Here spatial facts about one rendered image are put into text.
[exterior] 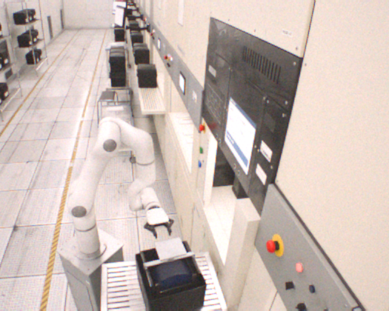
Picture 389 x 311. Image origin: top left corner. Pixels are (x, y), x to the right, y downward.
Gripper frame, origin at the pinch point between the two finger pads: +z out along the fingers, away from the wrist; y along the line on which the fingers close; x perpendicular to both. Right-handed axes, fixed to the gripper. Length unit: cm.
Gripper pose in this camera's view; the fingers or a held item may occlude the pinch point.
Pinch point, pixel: (162, 232)
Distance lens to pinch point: 145.4
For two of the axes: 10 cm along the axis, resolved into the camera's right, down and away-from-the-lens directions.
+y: -9.3, 1.2, -3.4
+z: 3.5, 5.1, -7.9
